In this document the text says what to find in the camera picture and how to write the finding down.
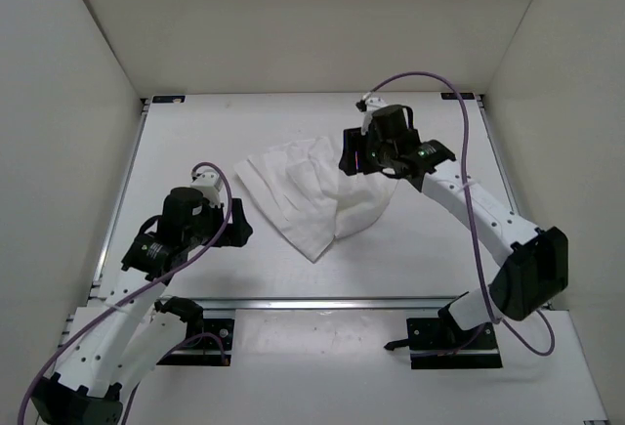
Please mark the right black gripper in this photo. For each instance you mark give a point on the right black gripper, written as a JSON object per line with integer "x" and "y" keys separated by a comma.
{"x": 353, "y": 143}

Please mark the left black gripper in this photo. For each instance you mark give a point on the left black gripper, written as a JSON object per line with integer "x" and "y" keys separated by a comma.
{"x": 240, "y": 229}

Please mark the white pleated skirt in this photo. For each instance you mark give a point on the white pleated skirt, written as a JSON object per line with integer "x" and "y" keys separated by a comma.
{"x": 300, "y": 189}

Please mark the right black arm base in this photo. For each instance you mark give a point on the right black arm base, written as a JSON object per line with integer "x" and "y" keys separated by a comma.
{"x": 433, "y": 344}

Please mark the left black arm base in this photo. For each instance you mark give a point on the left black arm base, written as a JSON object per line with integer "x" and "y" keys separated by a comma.
{"x": 208, "y": 339}

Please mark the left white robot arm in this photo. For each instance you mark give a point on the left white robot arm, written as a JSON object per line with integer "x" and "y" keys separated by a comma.
{"x": 101, "y": 365}

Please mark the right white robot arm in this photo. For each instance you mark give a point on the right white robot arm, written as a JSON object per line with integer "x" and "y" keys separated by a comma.
{"x": 533, "y": 263}

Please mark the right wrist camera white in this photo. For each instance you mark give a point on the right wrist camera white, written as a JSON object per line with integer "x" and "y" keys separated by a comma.
{"x": 371, "y": 102}

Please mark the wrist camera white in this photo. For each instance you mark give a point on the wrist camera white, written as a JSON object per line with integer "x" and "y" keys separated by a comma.
{"x": 371, "y": 102}
{"x": 210, "y": 184}

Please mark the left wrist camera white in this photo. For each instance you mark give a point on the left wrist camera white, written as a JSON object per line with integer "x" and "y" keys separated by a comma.
{"x": 210, "y": 184}

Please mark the aluminium front table rail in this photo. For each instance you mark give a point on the aluminium front table rail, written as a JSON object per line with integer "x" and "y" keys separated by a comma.
{"x": 321, "y": 304}

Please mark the aluminium table rail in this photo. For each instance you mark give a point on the aluminium table rail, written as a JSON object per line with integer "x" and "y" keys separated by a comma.
{"x": 497, "y": 153}
{"x": 321, "y": 304}
{"x": 112, "y": 222}

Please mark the aluminium left table rail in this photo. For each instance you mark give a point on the aluminium left table rail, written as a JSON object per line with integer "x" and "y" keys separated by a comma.
{"x": 112, "y": 222}

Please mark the aluminium right table rail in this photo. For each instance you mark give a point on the aluminium right table rail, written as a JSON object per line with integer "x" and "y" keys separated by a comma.
{"x": 497, "y": 153}

